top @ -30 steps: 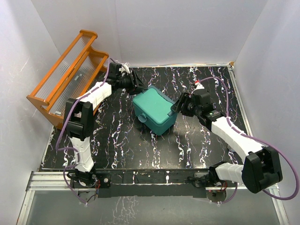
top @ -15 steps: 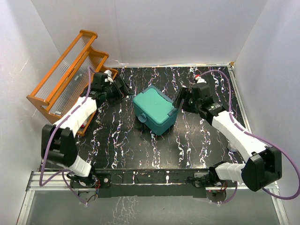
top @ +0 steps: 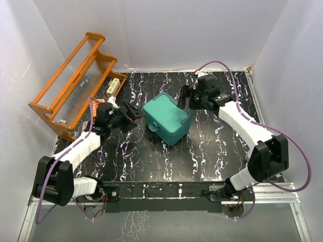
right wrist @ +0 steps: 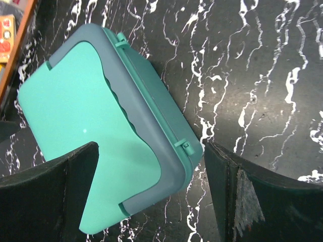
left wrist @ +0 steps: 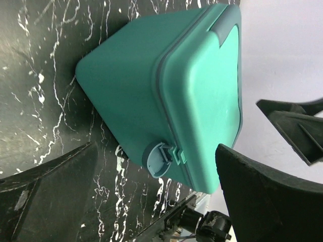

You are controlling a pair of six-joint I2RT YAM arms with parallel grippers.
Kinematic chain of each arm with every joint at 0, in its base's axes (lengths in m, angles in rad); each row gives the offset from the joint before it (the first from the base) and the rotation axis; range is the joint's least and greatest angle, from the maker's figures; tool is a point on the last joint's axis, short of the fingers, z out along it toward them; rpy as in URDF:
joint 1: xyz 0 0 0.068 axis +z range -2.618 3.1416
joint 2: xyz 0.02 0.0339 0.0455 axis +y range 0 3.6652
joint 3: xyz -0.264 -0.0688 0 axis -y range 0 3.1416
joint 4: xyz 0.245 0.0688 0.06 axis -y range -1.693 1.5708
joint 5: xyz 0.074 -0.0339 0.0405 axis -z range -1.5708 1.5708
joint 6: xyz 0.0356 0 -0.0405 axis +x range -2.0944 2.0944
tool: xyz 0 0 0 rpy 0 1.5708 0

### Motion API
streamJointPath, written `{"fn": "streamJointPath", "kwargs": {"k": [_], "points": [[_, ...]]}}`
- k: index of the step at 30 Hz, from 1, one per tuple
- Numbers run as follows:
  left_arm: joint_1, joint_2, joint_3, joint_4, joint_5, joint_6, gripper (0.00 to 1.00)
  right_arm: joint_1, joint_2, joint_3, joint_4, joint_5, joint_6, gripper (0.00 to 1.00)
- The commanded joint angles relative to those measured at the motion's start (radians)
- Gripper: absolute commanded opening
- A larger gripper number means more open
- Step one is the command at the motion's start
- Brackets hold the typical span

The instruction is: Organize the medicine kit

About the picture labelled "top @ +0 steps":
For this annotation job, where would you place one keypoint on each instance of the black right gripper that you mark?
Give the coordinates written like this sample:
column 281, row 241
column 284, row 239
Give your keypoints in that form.
column 185, row 93

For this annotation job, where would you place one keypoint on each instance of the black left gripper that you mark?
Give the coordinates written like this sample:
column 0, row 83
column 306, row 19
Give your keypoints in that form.
column 132, row 114

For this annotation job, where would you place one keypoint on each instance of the teal medicine kit box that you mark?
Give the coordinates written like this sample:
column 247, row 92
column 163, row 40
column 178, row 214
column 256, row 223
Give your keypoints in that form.
column 163, row 117

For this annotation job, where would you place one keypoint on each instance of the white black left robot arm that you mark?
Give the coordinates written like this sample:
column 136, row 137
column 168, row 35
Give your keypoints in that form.
column 54, row 180

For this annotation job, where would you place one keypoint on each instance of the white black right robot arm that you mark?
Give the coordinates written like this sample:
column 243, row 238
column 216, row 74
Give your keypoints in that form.
column 268, row 153

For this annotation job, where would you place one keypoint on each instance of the yellow white small box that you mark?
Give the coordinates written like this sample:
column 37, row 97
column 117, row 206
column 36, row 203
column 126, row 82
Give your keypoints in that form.
column 113, row 87

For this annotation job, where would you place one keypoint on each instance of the orange snack packet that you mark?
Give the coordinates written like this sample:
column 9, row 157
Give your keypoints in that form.
column 95, row 104

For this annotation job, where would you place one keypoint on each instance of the red white small packet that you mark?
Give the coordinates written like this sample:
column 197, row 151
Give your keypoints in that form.
column 84, row 126

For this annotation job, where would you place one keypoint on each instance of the orange wooden shelf rack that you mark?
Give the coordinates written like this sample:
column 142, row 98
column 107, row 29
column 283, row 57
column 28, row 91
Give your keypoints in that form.
column 64, row 99

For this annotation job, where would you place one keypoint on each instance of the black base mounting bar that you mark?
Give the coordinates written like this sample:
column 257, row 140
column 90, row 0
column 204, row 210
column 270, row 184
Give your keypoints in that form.
column 129, row 196

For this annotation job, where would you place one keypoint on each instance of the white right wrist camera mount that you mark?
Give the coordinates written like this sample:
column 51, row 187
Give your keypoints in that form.
column 199, row 73

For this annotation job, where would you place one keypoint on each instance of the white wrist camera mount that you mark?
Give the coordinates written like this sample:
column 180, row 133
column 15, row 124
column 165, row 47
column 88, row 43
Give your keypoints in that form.
column 199, row 73
column 112, row 101

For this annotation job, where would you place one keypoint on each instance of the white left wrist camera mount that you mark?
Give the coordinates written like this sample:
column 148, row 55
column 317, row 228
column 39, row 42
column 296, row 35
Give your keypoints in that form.
column 112, row 101

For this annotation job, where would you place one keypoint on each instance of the aluminium frame rail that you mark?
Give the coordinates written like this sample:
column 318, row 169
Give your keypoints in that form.
column 172, row 212

